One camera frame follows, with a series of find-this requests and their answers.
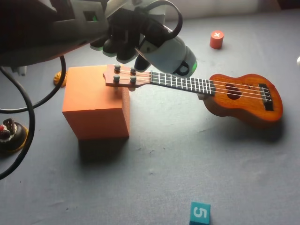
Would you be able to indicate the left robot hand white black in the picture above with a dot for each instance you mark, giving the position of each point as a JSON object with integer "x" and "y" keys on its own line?
{"x": 122, "y": 39}

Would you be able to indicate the small orange toy pastry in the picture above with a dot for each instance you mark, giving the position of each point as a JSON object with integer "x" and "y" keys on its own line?
{"x": 57, "y": 79}

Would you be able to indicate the large orange rectangular block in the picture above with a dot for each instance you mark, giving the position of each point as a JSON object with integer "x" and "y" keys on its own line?
{"x": 93, "y": 122}

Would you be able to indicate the red cylinder with white cross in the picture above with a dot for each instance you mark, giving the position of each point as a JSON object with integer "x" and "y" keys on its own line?
{"x": 216, "y": 42}

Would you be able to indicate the toy chocolate cake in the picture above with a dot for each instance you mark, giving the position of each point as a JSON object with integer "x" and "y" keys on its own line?
{"x": 11, "y": 138}

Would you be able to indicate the white round object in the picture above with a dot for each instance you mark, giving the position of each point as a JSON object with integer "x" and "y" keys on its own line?
{"x": 298, "y": 61}

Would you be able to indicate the teal cube with number five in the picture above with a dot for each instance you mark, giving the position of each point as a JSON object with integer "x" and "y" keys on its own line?
{"x": 199, "y": 213}

